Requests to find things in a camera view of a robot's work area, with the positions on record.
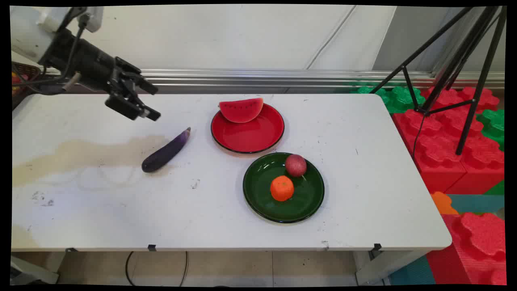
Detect orange foam block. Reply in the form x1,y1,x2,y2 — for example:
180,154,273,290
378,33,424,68
431,192,459,215

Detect green plate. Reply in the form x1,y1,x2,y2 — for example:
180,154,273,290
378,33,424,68
242,152,325,224

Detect dark basket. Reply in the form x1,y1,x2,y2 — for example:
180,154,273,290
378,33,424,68
11,61,42,109

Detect teal foam mat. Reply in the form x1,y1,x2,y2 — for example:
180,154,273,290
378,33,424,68
446,194,505,213

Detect white table leg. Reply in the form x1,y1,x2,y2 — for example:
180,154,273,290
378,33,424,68
355,249,429,286

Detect red plate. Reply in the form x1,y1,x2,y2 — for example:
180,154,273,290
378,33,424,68
210,103,285,154

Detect toy watermelon slice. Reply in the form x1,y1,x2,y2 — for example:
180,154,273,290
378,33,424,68
219,97,264,124

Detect large red foam block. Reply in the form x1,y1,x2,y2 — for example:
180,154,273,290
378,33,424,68
393,86,505,195

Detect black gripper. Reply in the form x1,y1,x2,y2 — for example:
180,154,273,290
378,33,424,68
42,29,162,122

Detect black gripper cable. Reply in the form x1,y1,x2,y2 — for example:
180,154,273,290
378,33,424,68
12,7,90,96

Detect green foam block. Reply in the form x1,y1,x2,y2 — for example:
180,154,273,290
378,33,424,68
351,84,426,115
477,108,505,152

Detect black tripod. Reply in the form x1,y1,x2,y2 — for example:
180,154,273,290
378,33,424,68
370,6,507,156

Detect purple toy eggplant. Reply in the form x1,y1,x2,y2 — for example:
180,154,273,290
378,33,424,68
141,127,191,173

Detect black floor cable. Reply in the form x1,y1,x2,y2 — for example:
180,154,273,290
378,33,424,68
125,251,189,287

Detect orange toy mandarin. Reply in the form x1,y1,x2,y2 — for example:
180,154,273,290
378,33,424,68
270,175,295,202

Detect red speckled passion fruit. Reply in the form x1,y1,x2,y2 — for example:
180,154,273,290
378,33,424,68
285,154,307,178

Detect aluminium wall rail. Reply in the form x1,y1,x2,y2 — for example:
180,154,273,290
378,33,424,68
38,68,505,89

